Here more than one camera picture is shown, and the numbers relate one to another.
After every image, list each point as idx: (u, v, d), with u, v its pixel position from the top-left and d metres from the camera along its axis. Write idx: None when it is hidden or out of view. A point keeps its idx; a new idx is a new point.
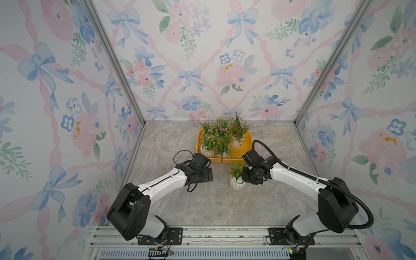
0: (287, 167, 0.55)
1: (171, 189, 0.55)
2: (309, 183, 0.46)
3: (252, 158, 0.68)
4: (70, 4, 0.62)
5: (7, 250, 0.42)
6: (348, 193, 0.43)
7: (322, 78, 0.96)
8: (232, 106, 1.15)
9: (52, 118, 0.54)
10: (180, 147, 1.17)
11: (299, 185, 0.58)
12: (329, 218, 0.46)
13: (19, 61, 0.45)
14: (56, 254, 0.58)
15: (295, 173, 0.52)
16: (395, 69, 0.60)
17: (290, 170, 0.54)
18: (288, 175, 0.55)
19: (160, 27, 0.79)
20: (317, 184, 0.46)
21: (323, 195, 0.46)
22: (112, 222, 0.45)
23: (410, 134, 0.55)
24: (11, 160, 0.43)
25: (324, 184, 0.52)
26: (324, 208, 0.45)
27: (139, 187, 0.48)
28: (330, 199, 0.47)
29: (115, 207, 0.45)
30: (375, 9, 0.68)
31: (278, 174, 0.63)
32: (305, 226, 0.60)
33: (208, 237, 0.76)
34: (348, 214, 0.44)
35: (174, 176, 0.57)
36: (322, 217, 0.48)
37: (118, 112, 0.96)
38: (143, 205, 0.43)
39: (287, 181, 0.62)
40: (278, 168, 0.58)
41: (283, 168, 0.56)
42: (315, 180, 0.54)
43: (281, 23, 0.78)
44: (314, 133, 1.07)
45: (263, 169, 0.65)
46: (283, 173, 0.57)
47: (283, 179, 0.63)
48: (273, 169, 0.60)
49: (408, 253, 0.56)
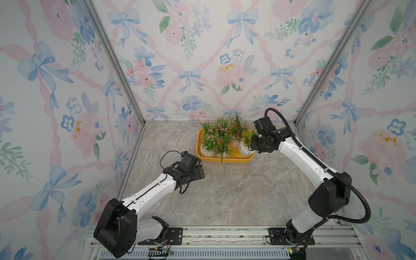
0: (300, 147, 0.55)
1: (160, 196, 0.53)
2: (316, 169, 0.48)
3: (263, 126, 0.65)
4: (70, 4, 0.62)
5: (7, 250, 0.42)
6: (352, 187, 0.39)
7: (322, 78, 0.96)
8: (232, 106, 1.15)
9: (52, 118, 0.54)
10: (180, 147, 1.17)
11: (305, 167, 0.51)
12: (319, 202, 0.53)
13: (19, 61, 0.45)
14: (56, 254, 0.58)
15: (306, 155, 0.52)
16: (395, 69, 0.60)
17: (302, 151, 0.53)
18: (298, 154, 0.53)
19: (160, 26, 0.79)
20: (324, 173, 0.53)
21: (324, 185, 0.51)
22: (100, 240, 0.43)
23: (410, 134, 0.55)
24: (11, 160, 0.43)
25: (331, 175, 0.49)
26: (319, 193, 0.49)
27: (124, 202, 0.45)
28: (330, 190, 0.51)
29: (101, 225, 0.43)
30: (375, 8, 0.68)
31: (287, 150, 0.57)
32: (302, 221, 0.62)
33: (208, 237, 0.76)
34: (338, 205, 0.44)
35: (161, 182, 0.55)
36: (312, 200, 0.50)
37: (118, 112, 0.96)
38: (130, 220, 0.41)
39: (293, 159, 0.56)
40: (290, 144, 0.56)
41: (295, 145, 0.55)
42: (324, 168, 0.52)
43: (281, 23, 0.78)
44: (314, 133, 1.07)
45: (273, 137, 0.61)
46: (293, 150, 0.55)
47: (290, 155, 0.57)
48: (285, 142, 0.57)
49: (408, 253, 0.56)
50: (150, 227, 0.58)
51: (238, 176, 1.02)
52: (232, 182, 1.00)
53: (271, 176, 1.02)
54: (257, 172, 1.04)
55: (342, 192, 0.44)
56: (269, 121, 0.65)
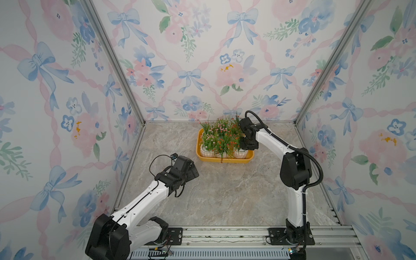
0: (270, 132, 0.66)
1: (153, 206, 0.52)
2: (280, 147, 0.62)
3: (242, 123, 0.84)
4: (70, 4, 0.62)
5: (7, 250, 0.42)
6: (307, 155, 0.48)
7: (323, 78, 0.96)
8: (232, 106, 1.15)
9: (52, 118, 0.54)
10: (180, 147, 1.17)
11: (274, 148, 0.63)
12: (286, 175, 0.60)
13: (19, 61, 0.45)
14: (56, 254, 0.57)
15: (274, 138, 0.67)
16: (395, 69, 0.60)
17: (272, 136, 0.68)
18: (268, 140, 0.67)
19: (160, 26, 0.79)
20: (286, 149, 0.62)
21: (286, 156, 0.59)
22: (92, 258, 0.42)
23: (410, 134, 0.55)
24: (11, 160, 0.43)
25: (292, 149, 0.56)
26: (285, 166, 0.60)
27: (113, 217, 0.44)
28: (290, 160, 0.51)
29: (91, 242, 0.42)
30: (375, 8, 0.68)
31: (261, 138, 0.70)
32: (292, 210, 0.65)
33: (208, 237, 0.76)
34: (302, 175, 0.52)
35: (153, 191, 0.53)
36: (282, 175, 0.61)
37: (118, 112, 0.96)
38: (120, 236, 0.40)
39: (266, 144, 0.68)
40: (262, 132, 0.71)
41: (266, 133, 0.70)
42: (286, 144, 0.63)
43: (281, 23, 0.78)
44: (314, 133, 1.07)
45: (251, 131, 0.75)
46: (265, 136, 0.69)
47: (265, 142, 0.69)
48: (259, 132, 0.72)
49: (408, 253, 0.56)
50: (146, 232, 0.57)
51: (238, 176, 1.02)
52: (232, 182, 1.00)
53: (271, 176, 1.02)
54: (257, 172, 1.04)
55: (304, 164, 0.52)
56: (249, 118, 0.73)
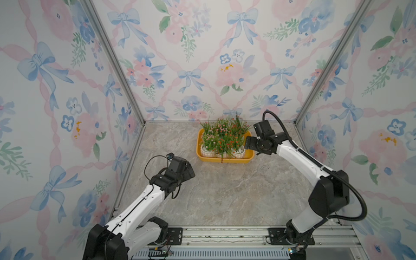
0: (297, 148, 0.56)
1: (149, 211, 0.52)
2: (312, 168, 0.49)
3: (262, 130, 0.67)
4: (70, 4, 0.62)
5: (7, 250, 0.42)
6: (349, 184, 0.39)
7: (322, 78, 0.96)
8: (232, 106, 1.15)
9: (52, 118, 0.54)
10: (180, 147, 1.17)
11: (302, 167, 0.53)
12: (318, 202, 0.48)
13: (19, 61, 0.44)
14: (56, 254, 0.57)
15: (304, 156, 0.53)
16: (395, 69, 0.60)
17: (299, 153, 0.54)
18: (295, 156, 0.55)
19: (160, 27, 0.79)
20: (319, 170, 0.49)
21: (321, 182, 0.47)
22: None
23: (410, 134, 0.55)
24: (11, 160, 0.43)
25: (327, 173, 0.52)
26: (318, 192, 0.47)
27: (107, 226, 0.43)
28: (327, 188, 0.50)
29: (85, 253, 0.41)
30: (375, 8, 0.68)
31: (286, 154, 0.59)
32: (302, 221, 0.62)
33: (208, 237, 0.76)
34: (338, 204, 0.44)
35: (148, 196, 0.52)
36: (313, 200, 0.50)
37: (118, 112, 0.96)
38: (116, 246, 0.39)
39: (292, 161, 0.57)
40: (287, 147, 0.58)
41: (292, 148, 0.56)
42: (320, 166, 0.49)
43: (281, 23, 0.78)
44: (314, 133, 1.07)
45: (271, 142, 0.64)
46: (290, 153, 0.57)
47: (289, 158, 0.58)
48: (281, 145, 0.60)
49: (408, 253, 0.56)
50: (145, 235, 0.57)
51: (238, 176, 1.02)
52: (232, 182, 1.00)
53: (271, 176, 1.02)
54: (258, 172, 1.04)
55: (341, 190, 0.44)
56: (270, 125, 0.70)
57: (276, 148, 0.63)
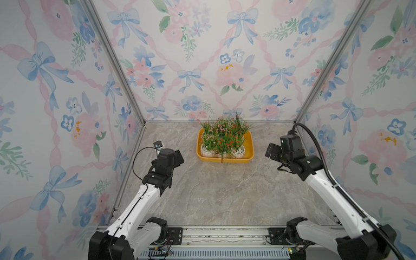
0: (333, 184, 0.46)
1: (147, 209, 0.51)
2: (351, 215, 0.41)
3: (291, 148, 0.58)
4: (70, 4, 0.62)
5: (7, 249, 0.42)
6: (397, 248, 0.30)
7: (322, 78, 0.96)
8: (232, 106, 1.15)
9: (52, 118, 0.54)
10: (180, 147, 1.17)
11: (337, 209, 0.45)
12: (352, 255, 0.42)
13: (19, 61, 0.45)
14: (56, 254, 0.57)
15: (341, 196, 0.44)
16: (395, 69, 0.60)
17: (336, 191, 0.45)
18: (330, 195, 0.47)
19: (160, 26, 0.79)
20: (363, 223, 0.39)
21: (362, 239, 0.39)
22: None
23: (410, 134, 0.55)
24: (11, 160, 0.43)
25: (373, 228, 0.43)
26: (355, 246, 0.40)
27: (109, 231, 0.42)
28: (370, 249, 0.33)
29: None
30: (375, 8, 0.67)
31: (318, 187, 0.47)
32: (311, 234, 0.59)
33: (208, 236, 0.77)
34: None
35: (143, 195, 0.52)
36: (343, 248, 0.44)
37: (118, 112, 0.96)
38: (122, 247, 0.39)
39: (322, 196, 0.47)
40: (320, 180, 0.49)
41: (326, 182, 0.47)
42: (363, 215, 0.40)
43: (281, 23, 0.78)
44: (314, 133, 1.07)
45: (300, 167, 0.54)
46: (325, 189, 0.48)
47: (318, 192, 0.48)
48: (314, 177, 0.51)
49: (408, 253, 0.56)
50: (148, 235, 0.57)
51: (238, 176, 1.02)
52: (232, 182, 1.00)
53: (271, 176, 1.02)
54: (258, 171, 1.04)
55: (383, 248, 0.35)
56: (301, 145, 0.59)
57: (306, 176, 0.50)
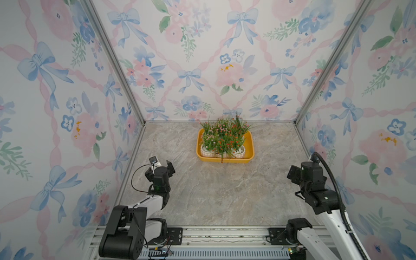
0: (348, 230, 0.43)
1: (155, 208, 0.60)
2: None
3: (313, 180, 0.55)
4: (70, 4, 0.62)
5: (7, 250, 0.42)
6: None
7: (322, 78, 0.96)
8: (232, 106, 1.15)
9: (52, 118, 0.54)
10: (180, 147, 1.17)
11: (345, 255, 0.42)
12: None
13: (19, 61, 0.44)
14: (56, 254, 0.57)
15: (353, 244, 0.42)
16: (395, 69, 0.60)
17: (349, 237, 0.43)
18: (341, 239, 0.45)
19: (160, 26, 0.79)
20: None
21: None
22: (109, 251, 0.41)
23: (410, 134, 0.55)
24: (11, 160, 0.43)
25: None
26: None
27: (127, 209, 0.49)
28: None
29: (109, 232, 0.43)
30: (375, 8, 0.68)
31: (331, 227, 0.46)
32: (307, 243, 0.61)
33: (208, 237, 0.76)
34: None
35: (152, 196, 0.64)
36: None
37: (118, 112, 0.96)
38: (141, 212, 0.46)
39: (333, 238, 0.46)
40: (335, 221, 0.47)
41: (340, 225, 0.45)
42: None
43: (281, 23, 0.78)
44: (314, 133, 1.07)
45: (317, 200, 0.52)
46: (337, 232, 0.47)
47: (331, 232, 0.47)
48: (330, 216, 0.48)
49: (408, 253, 0.56)
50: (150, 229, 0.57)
51: (238, 176, 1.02)
52: (232, 182, 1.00)
53: (271, 176, 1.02)
54: (257, 171, 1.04)
55: None
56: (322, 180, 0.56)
57: (320, 211, 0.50)
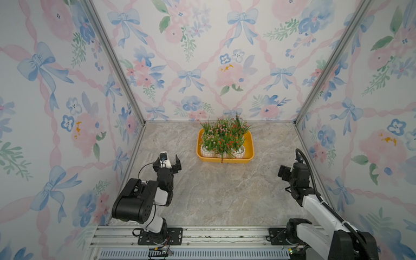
0: (321, 201, 0.53)
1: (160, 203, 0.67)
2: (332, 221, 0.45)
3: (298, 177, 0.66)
4: (70, 4, 0.62)
5: (7, 250, 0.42)
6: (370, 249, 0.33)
7: (323, 78, 0.96)
8: (232, 106, 1.15)
9: (52, 118, 0.54)
10: (180, 147, 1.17)
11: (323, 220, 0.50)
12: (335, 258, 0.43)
13: (19, 62, 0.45)
14: (56, 254, 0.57)
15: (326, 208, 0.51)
16: (395, 69, 0.60)
17: (322, 206, 0.52)
18: (318, 209, 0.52)
19: (160, 26, 0.79)
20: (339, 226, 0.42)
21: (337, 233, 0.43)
22: (121, 207, 0.46)
23: (410, 134, 0.55)
24: (11, 160, 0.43)
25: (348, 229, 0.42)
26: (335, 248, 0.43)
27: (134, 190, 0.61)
28: (342, 242, 0.41)
29: (124, 194, 0.49)
30: (375, 8, 0.68)
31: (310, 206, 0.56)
32: (308, 236, 0.60)
33: (208, 237, 0.76)
34: None
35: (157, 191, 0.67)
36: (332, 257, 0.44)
37: (118, 112, 0.96)
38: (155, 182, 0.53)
39: (315, 214, 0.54)
40: (311, 199, 0.58)
41: (316, 200, 0.56)
42: (342, 221, 0.42)
43: (281, 23, 0.78)
44: (314, 133, 1.07)
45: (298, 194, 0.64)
46: (313, 205, 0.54)
47: (312, 211, 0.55)
48: (307, 197, 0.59)
49: (408, 253, 0.56)
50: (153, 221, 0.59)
51: (238, 176, 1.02)
52: (232, 182, 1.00)
53: (271, 176, 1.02)
54: (257, 172, 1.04)
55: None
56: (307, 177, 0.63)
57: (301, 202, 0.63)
